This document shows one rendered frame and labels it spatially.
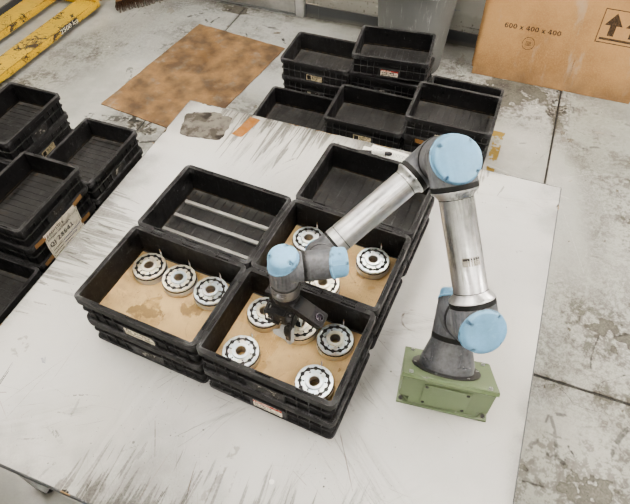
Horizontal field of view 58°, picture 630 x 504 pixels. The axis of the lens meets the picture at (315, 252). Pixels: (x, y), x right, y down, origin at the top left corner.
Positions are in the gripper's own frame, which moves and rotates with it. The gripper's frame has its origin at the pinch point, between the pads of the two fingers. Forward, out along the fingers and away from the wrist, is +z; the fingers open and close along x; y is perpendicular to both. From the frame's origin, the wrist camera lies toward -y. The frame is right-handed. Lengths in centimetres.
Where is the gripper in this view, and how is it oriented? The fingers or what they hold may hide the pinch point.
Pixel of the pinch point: (296, 335)
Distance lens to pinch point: 160.9
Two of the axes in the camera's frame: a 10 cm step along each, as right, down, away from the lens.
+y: -9.2, -3.0, 2.6
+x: -4.0, 7.2, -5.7
